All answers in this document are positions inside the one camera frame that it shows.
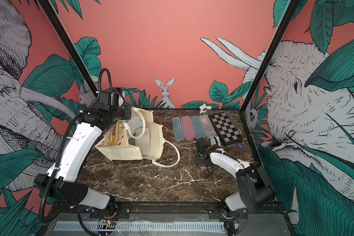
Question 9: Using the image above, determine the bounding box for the black corrugated left cable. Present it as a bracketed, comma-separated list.
[39, 68, 114, 225]

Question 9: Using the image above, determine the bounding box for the black white chessboard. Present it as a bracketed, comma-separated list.
[208, 113, 242, 146]

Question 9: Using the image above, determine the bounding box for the black front mounting rail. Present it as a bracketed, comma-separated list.
[48, 201, 285, 220]

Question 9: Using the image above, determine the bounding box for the pale mint case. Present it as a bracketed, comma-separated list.
[209, 136, 221, 147]

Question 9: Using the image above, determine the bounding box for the translucent white pencil case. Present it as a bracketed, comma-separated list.
[199, 115, 217, 138]

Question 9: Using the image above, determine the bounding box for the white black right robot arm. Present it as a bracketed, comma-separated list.
[193, 138, 275, 213]

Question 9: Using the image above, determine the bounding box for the small purple round sticker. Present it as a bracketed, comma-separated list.
[237, 143, 244, 149]

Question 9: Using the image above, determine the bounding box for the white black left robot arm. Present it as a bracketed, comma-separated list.
[34, 106, 131, 209]

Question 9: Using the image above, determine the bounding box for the small white toy figure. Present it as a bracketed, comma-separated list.
[199, 103, 212, 115]

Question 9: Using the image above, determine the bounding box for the cream floral canvas tote bag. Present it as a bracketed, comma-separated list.
[95, 107, 181, 168]

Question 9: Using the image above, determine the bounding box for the light teal case in bag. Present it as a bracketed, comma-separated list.
[172, 117, 185, 142]

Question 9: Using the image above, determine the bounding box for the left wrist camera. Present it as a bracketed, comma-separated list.
[95, 88, 125, 112]

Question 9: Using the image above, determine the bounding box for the purple glitter microphone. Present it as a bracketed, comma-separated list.
[103, 127, 114, 137]

